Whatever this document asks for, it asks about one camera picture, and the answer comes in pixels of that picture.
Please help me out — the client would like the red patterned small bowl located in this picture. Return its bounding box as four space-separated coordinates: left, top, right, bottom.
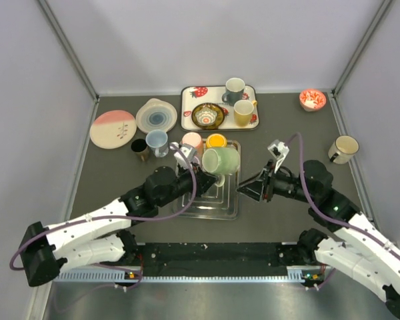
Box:
299 89 327 112

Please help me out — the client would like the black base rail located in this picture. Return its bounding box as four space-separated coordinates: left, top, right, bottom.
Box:
138 243 306 277

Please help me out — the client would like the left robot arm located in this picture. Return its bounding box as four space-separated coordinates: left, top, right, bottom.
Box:
19 165 218 287

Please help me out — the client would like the black and gold cup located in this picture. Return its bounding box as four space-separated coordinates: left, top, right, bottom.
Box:
131 139 150 162

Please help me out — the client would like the blue ringed cream plate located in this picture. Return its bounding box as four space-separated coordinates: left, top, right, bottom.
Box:
135 98 177 134

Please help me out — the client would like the silver metal tray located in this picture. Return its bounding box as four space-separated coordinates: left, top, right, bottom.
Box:
173 140 241 220

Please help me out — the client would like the pink and cream plate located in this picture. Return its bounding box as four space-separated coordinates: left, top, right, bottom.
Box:
89 110 137 149

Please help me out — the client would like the yellow and black mug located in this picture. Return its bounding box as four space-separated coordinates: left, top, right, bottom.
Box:
205 133 227 149

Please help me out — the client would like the strawberry pattern white tray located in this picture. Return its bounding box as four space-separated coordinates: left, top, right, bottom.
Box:
181 85 259 131

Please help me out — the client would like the floral patterned small bowl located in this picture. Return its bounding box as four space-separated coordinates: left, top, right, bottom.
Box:
191 103 225 130

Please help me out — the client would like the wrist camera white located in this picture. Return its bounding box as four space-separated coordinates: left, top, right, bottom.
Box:
267 139 289 173
169 142 201 169

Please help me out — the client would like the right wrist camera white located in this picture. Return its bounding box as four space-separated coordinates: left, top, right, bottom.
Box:
267 139 289 173

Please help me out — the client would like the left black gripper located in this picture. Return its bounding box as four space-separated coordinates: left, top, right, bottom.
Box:
157 161 218 208

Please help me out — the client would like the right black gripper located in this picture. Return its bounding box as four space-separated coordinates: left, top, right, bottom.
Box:
236 159 316 204

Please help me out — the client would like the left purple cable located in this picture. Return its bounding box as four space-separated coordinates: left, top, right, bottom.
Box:
9 143 198 270

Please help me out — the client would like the dark grey-blue mug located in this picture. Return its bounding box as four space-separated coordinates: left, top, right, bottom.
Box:
221 77 245 106

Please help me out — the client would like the pink and white mug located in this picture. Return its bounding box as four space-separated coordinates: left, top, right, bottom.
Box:
181 132 204 158

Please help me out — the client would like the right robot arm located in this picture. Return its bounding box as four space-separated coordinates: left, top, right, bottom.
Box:
237 160 400 319

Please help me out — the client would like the cream mug black handle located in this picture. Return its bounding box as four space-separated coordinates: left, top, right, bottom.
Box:
328 135 359 165

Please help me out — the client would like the mustard yellow mug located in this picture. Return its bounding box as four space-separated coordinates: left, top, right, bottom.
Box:
233 100 257 127

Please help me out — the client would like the light blue mug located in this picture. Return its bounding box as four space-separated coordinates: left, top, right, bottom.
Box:
145 129 169 158

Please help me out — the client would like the slotted cable duct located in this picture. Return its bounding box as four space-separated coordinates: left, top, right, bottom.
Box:
54 268 325 285

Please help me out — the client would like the light green mug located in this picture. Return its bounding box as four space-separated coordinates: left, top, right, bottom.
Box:
201 147 241 187

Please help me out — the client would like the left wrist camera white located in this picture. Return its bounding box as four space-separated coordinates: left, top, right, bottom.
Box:
169 142 201 169

